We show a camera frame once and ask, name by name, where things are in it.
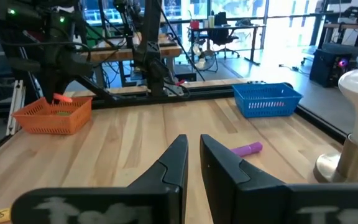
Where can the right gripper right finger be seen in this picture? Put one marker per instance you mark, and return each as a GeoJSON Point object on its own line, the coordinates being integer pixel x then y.
{"type": "Point", "coordinates": [238, 193]}

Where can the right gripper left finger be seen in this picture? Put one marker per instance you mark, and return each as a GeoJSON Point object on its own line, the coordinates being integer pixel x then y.
{"type": "Point", "coordinates": [154, 199]}

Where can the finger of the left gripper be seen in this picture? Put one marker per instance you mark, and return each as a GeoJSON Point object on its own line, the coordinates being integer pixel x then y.
{"type": "Point", "coordinates": [70, 70]}
{"type": "Point", "coordinates": [26, 65]}

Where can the slim pink highlighter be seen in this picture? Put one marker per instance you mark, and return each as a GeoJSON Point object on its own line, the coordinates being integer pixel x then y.
{"type": "Point", "coordinates": [63, 98]}

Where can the fat purple highlighter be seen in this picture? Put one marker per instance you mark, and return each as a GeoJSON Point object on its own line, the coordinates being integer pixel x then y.
{"type": "Point", "coordinates": [249, 149]}

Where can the white marker black cap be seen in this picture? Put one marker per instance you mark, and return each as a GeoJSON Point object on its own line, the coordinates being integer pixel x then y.
{"type": "Point", "coordinates": [256, 105]}

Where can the magenta Expo marker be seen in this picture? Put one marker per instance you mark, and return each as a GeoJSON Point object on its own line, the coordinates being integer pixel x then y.
{"type": "Point", "coordinates": [277, 104]}

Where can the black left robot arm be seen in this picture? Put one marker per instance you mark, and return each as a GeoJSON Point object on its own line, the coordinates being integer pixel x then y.
{"type": "Point", "coordinates": [151, 56]}

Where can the silver aluminium extrusion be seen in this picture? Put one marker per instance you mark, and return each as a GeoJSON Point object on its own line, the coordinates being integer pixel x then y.
{"type": "Point", "coordinates": [15, 109]}

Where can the wooden workbench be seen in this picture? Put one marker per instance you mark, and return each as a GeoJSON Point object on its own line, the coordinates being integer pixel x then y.
{"type": "Point", "coordinates": [117, 54]}

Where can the orange plastic basket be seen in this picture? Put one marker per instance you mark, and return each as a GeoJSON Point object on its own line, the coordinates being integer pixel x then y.
{"type": "Point", "coordinates": [51, 123]}

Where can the blue plastic basket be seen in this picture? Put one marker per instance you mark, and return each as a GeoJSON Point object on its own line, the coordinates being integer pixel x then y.
{"type": "Point", "coordinates": [259, 112]}

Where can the red cup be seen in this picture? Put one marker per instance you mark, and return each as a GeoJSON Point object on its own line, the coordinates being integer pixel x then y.
{"type": "Point", "coordinates": [194, 25]}

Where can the floor fan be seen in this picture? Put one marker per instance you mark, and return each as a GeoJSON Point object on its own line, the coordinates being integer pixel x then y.
{"type": "Point", "coordinates": [205, 62]}

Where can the black computer case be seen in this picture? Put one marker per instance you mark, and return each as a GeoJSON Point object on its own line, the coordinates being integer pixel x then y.
{"type": "Point", "coordinates": [325, 68]}

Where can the black office chair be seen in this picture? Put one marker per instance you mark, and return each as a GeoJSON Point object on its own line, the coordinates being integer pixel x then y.
{"type": "Point", "coordinates": [224, 35]}

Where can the black desk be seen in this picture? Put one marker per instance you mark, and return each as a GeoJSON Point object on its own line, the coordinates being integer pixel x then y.
{"type": "Point", "coordinates": [228, 28]}

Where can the long workbench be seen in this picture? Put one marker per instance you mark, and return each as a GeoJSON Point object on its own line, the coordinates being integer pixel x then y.
{"type": "Point", "coordinates": [353, 28]}

